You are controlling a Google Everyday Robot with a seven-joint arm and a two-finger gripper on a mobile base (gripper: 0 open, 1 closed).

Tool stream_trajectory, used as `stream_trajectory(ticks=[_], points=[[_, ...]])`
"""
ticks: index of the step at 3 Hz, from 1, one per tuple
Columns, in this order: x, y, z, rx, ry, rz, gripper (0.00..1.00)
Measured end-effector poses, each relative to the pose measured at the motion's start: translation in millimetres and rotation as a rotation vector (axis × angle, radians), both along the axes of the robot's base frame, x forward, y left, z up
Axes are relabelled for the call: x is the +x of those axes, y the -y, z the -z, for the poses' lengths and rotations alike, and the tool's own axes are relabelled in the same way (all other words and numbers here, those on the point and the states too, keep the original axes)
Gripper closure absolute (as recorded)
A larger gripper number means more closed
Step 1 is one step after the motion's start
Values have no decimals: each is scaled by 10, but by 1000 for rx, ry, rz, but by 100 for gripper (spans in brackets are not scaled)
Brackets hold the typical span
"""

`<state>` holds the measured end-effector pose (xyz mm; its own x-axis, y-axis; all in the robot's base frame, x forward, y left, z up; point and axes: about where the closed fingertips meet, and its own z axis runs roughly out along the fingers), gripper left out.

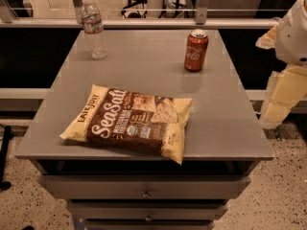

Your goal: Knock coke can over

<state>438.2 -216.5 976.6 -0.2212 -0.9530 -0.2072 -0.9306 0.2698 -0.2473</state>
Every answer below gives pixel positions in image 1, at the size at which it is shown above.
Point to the bottom grey drawer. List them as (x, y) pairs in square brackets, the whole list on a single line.
[(151, 225)]

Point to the middle grey drawer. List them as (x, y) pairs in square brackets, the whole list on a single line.
[(147, 210)]

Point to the black stand on floor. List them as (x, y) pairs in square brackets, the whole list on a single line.
[(7, 135)]

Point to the grey drawer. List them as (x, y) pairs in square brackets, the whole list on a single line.
[(147, 210), (151, 225), (143, 187)]

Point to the red coke can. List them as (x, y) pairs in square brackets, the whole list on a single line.
[(196, 47)]

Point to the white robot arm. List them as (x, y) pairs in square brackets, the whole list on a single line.
[(291, 38)]

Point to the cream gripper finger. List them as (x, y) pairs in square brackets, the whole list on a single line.
[(284, 91), (267, 40)]

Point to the top grey drawer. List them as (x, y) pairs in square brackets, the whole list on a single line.
[(143, 187)]

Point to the black office chair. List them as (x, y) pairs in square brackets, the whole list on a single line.
[(153, 9)]

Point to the clear plastic water bottle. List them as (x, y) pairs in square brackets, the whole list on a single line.
[(93, 29)]

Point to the yellow brown chips bag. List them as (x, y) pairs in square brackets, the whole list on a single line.
[(135, 121)]

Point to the grey drawer cabinet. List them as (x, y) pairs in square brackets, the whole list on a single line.
[(222, 135)]

